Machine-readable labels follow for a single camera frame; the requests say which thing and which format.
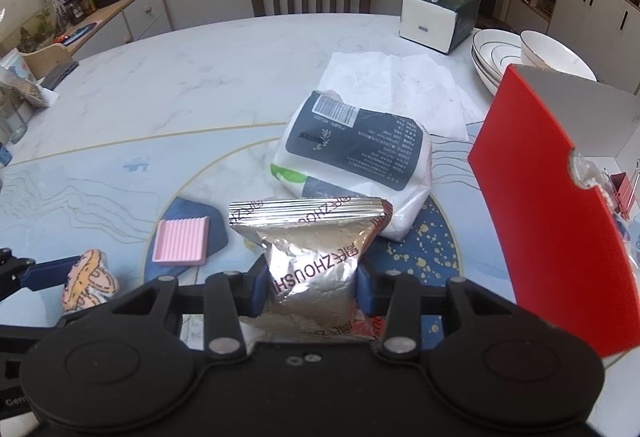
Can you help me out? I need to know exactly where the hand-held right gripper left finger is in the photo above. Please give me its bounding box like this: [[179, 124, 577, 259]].
[[107, 261, 271, 361]]

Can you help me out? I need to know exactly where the white sideboard wooden top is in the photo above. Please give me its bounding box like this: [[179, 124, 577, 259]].
[[60, 0, 173, 60]]

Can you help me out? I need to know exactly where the white ceramic bowl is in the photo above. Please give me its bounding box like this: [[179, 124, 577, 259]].
[[520, 30, 598, 82]]

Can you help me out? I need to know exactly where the black rectangular object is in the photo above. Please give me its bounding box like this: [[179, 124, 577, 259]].
[[42, 61, 80, 89]]

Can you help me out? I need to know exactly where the blue patterned tray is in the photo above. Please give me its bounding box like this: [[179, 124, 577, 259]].
[[55, 20, 98, 43]]

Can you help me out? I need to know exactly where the cartoon print snack packet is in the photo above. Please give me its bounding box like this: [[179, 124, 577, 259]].
[[60, 248, 120, 314]]

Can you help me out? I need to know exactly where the curved glass terrarium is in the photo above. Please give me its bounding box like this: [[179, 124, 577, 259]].
[[0, 0, 66, 53]]

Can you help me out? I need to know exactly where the green white tissue box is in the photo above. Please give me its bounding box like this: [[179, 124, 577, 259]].
[[398, 0, 482, 54]]

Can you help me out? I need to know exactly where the red cardboard box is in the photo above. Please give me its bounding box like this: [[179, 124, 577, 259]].
[[467, 64, 640, 360]]

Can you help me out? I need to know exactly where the dark glass jar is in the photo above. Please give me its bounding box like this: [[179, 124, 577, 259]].
[[67, 0, 97, 25]]

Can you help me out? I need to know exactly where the open white snack bag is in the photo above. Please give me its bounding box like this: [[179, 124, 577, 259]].
[[0, 51, 61, 108]]

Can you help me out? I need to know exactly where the clear glass cup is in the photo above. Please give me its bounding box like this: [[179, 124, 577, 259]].
[[0, 92, 28, 145]]

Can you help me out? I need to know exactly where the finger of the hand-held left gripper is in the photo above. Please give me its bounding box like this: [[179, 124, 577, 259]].
[[0, 247, 83, 294]]

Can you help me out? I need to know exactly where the silver foil snack packet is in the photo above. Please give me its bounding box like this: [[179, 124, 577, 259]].
[[227, 197, 394, 348]]

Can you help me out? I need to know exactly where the white tissue pack dark label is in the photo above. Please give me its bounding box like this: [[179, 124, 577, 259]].
[[270, 90, 433, 242]]

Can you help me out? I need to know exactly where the white lower cabinet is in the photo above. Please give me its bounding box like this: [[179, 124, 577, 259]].
[[547, 0, 640, 93]]

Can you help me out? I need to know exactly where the anime picture card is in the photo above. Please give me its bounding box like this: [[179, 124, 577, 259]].
[[42, 0, 76, 30]]

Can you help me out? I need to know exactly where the pink ribbed soap dish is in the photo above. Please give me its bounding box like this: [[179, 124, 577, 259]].
[[151, 216, 211, 266]]

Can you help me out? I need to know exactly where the white plate dark rim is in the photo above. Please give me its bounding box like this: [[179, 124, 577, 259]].
[[472, 28, 526, 78], [472, 47, 511, 95]]

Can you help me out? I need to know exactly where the wooden tabletop holder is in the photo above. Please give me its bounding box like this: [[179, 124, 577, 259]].
[[20, 42, 71, 80]]

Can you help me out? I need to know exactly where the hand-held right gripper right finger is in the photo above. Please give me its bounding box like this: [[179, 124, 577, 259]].
[[355, 262, 518, 360]]

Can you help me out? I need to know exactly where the white paper napkin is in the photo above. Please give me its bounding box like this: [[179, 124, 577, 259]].
[[317, 51, 486, 141]]

